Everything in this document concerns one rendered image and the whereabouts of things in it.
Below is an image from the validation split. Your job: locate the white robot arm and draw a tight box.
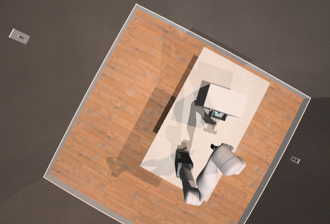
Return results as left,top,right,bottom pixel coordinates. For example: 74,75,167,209
179,143,246,206

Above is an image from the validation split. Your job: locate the grey chest of drawers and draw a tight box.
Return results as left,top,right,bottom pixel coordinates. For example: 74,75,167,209
195,84,248,118

